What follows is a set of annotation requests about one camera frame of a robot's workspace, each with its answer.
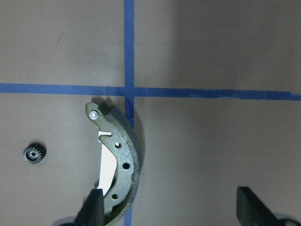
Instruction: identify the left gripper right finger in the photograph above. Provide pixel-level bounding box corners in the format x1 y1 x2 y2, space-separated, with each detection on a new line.
236 186 282 226

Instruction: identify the green brake shoe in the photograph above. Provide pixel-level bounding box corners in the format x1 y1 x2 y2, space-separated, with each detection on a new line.
85 102 142 226

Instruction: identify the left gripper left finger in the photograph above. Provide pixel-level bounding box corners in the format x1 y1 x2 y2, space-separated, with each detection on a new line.
74 189 104 226

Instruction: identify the black bearing gear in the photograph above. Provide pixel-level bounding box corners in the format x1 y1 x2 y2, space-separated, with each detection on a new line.
22 143 47 164

